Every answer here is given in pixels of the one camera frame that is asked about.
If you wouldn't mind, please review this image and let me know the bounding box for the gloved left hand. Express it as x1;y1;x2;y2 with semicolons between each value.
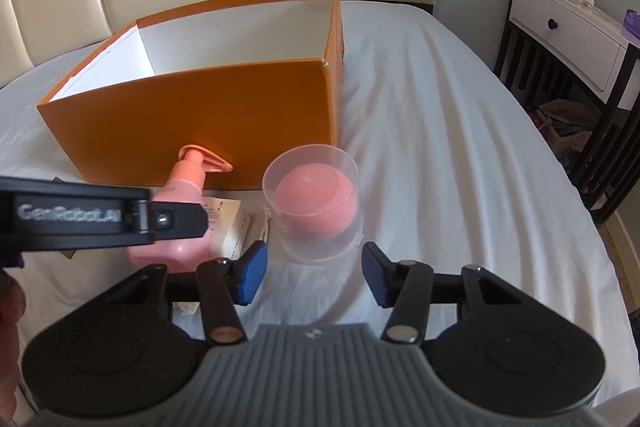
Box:
0;271;26;419

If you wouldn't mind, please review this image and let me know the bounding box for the white drawstring pouch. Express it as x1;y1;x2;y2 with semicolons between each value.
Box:
171;204;274;316

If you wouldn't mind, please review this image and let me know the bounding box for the orange cardboard box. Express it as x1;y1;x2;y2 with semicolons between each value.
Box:
38;0;344;190

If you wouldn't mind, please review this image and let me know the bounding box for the white printed small carton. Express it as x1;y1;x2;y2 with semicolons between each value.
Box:
203;197;250;260

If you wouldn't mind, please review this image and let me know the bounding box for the pink pump bottle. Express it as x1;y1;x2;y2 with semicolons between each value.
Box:
127;145;232;273

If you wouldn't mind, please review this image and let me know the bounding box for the clear cup with pink ball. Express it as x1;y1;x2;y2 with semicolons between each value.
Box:
262;144;363;265

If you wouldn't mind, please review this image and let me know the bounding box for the gold brown square box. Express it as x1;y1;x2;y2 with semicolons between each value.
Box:
43;176;140;251

